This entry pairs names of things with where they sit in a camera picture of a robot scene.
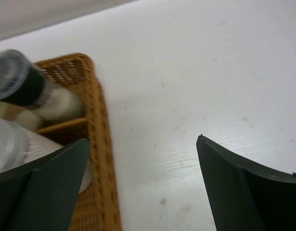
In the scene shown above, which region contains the silver cap blue bottle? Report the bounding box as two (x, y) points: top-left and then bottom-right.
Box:
(0, 117), (94, 195)

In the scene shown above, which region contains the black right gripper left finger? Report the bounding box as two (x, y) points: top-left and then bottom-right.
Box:
(0, 139), (90, 231)

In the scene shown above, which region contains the brown wicker tray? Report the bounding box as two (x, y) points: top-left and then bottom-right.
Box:
(36, 53), (122, 231)

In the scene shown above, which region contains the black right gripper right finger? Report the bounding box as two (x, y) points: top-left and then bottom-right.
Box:
(196, 135), (296, 231)

